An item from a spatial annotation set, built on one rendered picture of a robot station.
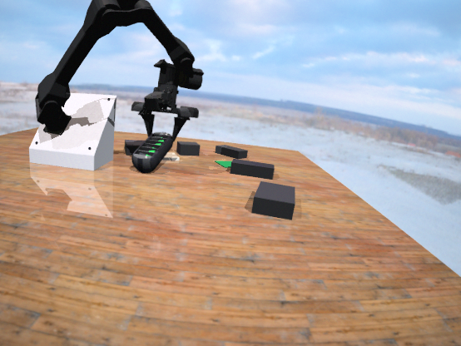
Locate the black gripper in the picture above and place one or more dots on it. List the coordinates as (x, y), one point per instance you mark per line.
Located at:
(184, 112)

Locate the flat green square tile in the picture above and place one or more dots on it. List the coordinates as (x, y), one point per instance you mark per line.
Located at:
(226, 164)

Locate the dark grey switch control unit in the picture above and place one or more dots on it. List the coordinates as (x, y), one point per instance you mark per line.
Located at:
(151, 152)

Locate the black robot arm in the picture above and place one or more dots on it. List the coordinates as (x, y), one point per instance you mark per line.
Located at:
(103, 16)

